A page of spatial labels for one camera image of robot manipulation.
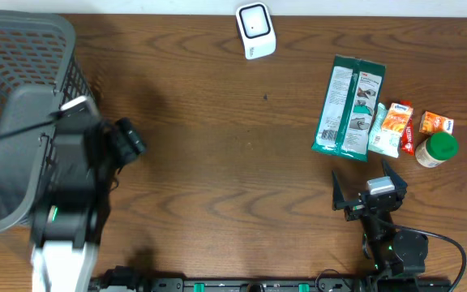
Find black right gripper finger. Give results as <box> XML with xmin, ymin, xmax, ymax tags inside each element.
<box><xmin>332</xmin><ymin>170</ymin><xmax>345</xmax><ymax>211</ymax></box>
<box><xmin>382</xmin><ymin>160</ymin><xmax>408</xmax><ymax>190</ymax></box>

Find light teal snack packet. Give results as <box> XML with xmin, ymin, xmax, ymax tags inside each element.
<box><xmin>368</xmin><ymin>103</ymin><xmax>400</xmax><ymax>158</ymax></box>

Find red snack packet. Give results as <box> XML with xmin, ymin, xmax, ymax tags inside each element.
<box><xmin>401</xmin><ymin>118</ymin><xmax>414</xmax><ymax>156</ymax></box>

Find green lid white jar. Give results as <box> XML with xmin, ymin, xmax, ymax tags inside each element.
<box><xmin>415</xmin><ymin>132</ymin><xmax>459</xmax><ymax>168</ymax></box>

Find orange juice box pair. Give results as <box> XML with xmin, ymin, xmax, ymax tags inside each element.
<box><xmin>419</xmin><ymin>111</ymin><xmax>454</xmax><ymax>135</ymax></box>

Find green white wipes pack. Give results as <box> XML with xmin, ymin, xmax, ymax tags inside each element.
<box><xmin>311</xmin><ymin>55</ymin><xmax>386</xmax><ymax>161</ymax></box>

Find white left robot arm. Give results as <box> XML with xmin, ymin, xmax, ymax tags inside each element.
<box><xmin>31</xmin><ymin>114</ymin><xmax>147</xmax><ymax>291</ymax></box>

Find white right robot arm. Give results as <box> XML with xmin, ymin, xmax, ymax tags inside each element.
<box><xmin>332</xmin><ymin>161</ymin><xmax>428</xmax><ymax>277</ymax></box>

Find white barcode scanner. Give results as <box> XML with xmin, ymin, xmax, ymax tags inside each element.
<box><xmin>235</xmin><ymin>2</ymin><xmax>276</xmax><ymax>60</ymax></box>

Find grey plastic mesh basket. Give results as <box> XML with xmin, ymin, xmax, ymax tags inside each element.
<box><xmin>0</xmin><ymin>11</ymin><xmax>92</xmax><ymax>232</ymax></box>

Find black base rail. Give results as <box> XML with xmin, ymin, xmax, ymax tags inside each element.
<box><xmin>87</xmin><ymin>277</ymin><xmax>453</xmax><ymax>292</ymax></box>

